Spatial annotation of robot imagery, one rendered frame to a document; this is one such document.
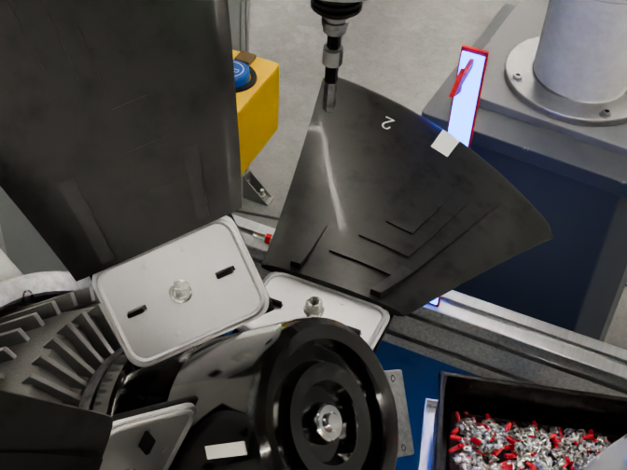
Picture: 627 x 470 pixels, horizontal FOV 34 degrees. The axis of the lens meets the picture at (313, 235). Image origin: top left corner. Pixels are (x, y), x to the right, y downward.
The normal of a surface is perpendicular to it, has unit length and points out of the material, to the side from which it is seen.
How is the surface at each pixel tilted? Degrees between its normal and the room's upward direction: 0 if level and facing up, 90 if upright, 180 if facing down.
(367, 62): 0
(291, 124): 0
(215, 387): 44
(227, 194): 48
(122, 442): 94
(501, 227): 24
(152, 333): 54
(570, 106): 1
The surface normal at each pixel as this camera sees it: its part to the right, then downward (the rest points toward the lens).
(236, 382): -0.66, -0.49
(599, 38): -0.18, 0.67
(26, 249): 0.91, 0.31
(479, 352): -0.41, 0.62
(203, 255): 0.04, 0.14
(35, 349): -0.28, -0.76
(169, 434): 0.63, 0.60
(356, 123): 0.23, -0.65
